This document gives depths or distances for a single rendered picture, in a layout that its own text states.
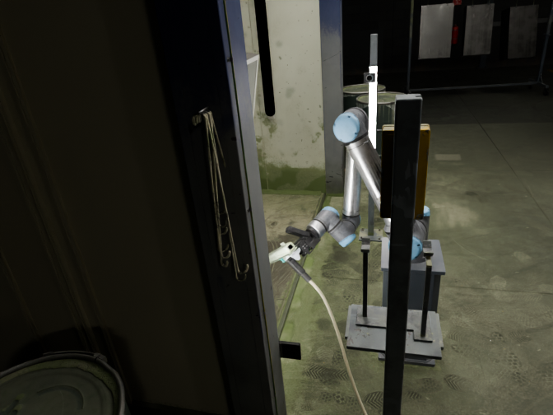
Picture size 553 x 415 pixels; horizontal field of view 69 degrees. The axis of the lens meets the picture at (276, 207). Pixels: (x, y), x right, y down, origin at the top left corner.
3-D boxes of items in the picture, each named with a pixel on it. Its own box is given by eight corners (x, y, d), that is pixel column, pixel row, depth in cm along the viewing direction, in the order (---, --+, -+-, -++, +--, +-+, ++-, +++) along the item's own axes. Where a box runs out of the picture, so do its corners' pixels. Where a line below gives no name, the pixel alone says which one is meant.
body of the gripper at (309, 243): (308, 255, 193) (322, 238, 198) (295, 242, 193) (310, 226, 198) (302, 258, 200) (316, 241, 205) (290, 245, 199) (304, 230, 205)
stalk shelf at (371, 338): (346, 349, 140) (346, 346, 140) (351, 306, 160) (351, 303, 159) (441, 360, 133) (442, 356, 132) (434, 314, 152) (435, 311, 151)
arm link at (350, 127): (432, 240, 195) (363, 100, 180) (427, 260, 181) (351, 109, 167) (401, 249, 204) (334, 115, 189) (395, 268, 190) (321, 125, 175)
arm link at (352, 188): (349, 100, 195) (342, 222, 226) (341, 106, 185) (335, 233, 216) (374, 102, 190) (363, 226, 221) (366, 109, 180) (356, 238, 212)
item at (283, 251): (322, 273, 183) (288, 237, 183) (316, 281, 181) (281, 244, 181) (286, 284, 227) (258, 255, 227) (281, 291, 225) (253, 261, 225)
